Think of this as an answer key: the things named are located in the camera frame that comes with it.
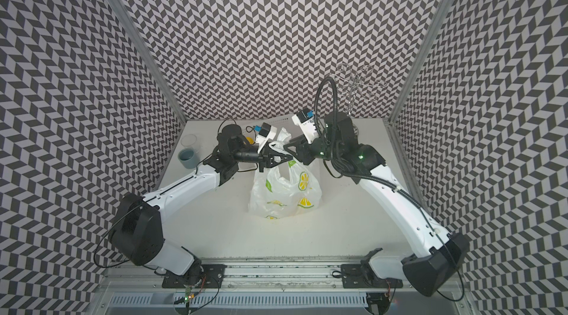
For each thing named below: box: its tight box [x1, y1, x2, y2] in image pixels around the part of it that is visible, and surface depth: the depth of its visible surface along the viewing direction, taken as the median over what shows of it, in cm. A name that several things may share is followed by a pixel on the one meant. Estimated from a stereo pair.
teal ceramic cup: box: [177, 147, 199, 170], surface depth 100 cm
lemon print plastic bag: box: [248, 127, 322, 220], surface depth 72 cm
